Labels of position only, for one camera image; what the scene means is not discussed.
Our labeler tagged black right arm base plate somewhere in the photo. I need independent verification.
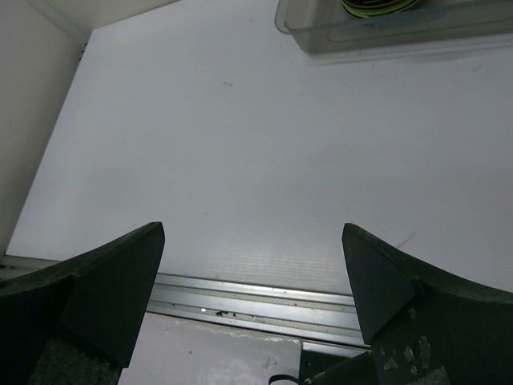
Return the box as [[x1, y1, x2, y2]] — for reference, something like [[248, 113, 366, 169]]
[[299, 340, 379, 384]]

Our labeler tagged lime green plate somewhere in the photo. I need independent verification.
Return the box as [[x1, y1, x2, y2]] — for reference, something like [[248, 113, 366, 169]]
[[341, 0, 418, 18]]

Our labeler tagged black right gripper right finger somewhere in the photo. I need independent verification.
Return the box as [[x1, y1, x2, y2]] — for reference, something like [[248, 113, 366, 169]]
[[341, 223, 512, 384]]

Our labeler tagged white foil-covered panel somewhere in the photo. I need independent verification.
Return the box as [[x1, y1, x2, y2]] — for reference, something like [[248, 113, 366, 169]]
[[119, 313, 301, 385]]

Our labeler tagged clear plastic bin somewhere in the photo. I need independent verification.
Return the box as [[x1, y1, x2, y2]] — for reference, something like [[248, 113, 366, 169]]
[[275, 1, 512, 55]]

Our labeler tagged aluminium front rail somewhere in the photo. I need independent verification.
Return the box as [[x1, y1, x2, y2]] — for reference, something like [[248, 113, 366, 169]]
[[0, 256, 370, 348]]

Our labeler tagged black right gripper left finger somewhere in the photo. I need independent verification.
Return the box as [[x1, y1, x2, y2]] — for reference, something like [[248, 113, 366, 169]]
[[1, 222, 164, 384]]

